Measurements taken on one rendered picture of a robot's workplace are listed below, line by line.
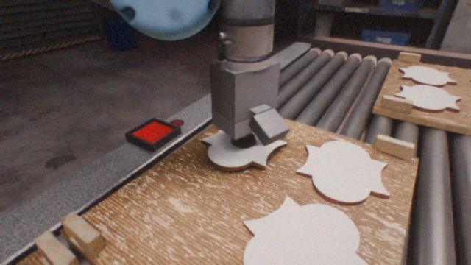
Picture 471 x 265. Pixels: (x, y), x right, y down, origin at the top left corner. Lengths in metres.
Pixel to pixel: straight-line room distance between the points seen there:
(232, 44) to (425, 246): 0.35
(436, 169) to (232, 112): 0.36
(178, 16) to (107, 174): 0.36
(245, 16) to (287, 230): 0.26
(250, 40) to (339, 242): 0.26
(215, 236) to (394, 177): 0.29
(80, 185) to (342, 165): 0.41
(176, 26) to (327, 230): 0.28
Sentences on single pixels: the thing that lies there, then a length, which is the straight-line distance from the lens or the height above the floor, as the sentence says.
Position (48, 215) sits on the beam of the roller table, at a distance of 0.47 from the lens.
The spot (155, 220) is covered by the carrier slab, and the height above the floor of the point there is 0.94.
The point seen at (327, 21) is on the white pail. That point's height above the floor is 0.40.
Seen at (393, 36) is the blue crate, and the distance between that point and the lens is 4.54.
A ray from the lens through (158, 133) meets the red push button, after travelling 0.55.
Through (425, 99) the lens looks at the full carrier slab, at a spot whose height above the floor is 0.95.
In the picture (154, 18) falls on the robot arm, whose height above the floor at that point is 1.18.
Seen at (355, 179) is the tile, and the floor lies 0.94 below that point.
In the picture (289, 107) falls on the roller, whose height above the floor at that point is 0.92.
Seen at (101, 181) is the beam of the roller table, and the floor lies 0.92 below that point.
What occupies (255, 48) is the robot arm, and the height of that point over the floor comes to 1.12.
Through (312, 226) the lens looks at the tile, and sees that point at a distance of 0.36.
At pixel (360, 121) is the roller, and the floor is 0.92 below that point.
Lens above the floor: 1.22
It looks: 32 degrees down
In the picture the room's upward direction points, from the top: straight up
